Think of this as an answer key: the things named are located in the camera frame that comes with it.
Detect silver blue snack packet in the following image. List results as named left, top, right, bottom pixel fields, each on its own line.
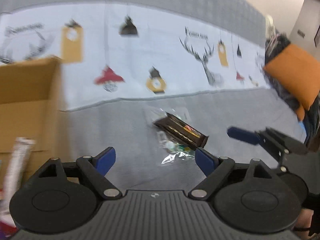
left=1, top=137, right=36, bottom=220

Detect cardboard box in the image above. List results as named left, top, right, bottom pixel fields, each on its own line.
left=0, top=56, right=80, bottom=220

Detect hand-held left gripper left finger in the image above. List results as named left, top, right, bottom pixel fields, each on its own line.
left=24, top=147, right=123, bottom=200

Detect clear candy packet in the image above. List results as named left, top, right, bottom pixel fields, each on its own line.
left=145, top=106, right=198, bottom=165

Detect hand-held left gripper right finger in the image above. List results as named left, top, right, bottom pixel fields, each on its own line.
left=188, top=148, right=285, bottom=200

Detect printed grey bedsheet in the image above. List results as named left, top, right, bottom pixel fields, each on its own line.
left=0, top=0, right=308, bottom=193

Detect dark brown snack bar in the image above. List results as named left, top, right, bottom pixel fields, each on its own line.
left=152, top=113, right=209, bottom=148

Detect orange pillow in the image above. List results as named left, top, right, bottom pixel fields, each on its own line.
left=263, top=43, right=320, bottom=120

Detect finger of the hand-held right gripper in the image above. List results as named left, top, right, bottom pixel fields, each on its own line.
left=272, top=150, right=288, bottom=173
left=227, top=127, right=309, bottom=155

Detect person's right forearm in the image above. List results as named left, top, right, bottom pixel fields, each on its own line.
left=294, top=206, right=315, bottom=233

